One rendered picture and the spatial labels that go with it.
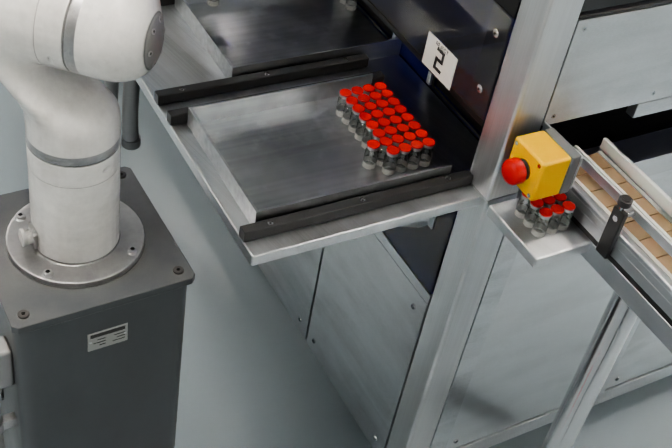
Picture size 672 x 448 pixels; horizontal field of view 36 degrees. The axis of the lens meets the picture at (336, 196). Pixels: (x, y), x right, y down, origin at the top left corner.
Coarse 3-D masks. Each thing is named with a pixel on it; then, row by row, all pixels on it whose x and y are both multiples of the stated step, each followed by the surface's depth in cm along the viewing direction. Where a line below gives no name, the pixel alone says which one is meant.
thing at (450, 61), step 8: (432, 40) 166; (432, 48) 167; (440, 48) 165; (424, 56) 169; (432, 56) 167; (440, 56) 165; (448, 56) 163; (424, 64) 170; (432, 64) 168; (440, 64) 166; (448, 64) 164; (456, 64) 162; (432, 72) 168; (448, 72) 164; (440, 80) 167; (448, 80) 165; (448, 88) 165
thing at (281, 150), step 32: (256, 96) 169; (288, 96) 173; (320, 96) 176; (192, 128) 165; (224, 128) 167; (256, 128) 168; (288, 128) 170; (320, 128) 171; (224, 160) 156; (256, 160) 162; (288, 160) 163; (320, 160) 165; (352, 160) 166; (256, 192) 157; (288, 192) 158; (320, 192) 159; (352, 192) 156
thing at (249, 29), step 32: (192, 0) 193; (224, 0) 196; (256, 0) 198; (288, 0) 200; (320, 0) 202; (224, 32) 188; (256, 32) 190; (288, 32) 191; (320, 32) 193; (352, 32) 194; (224, 64) 177; (256, 64) 176; (288, 64) 180
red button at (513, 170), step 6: (504, 162) 151; (510, 162) 150; (516, 162) 150; (522, 162) 150; (504, 168) 151; (510, 168) 150; (516, 168) 149; (522, 168) 149; (504, 174) 151; (510, 174) 150; (516, 174) 149; (522, 174) 149; (510, 180) 150; (516, 180) 150; (522, 180) 150
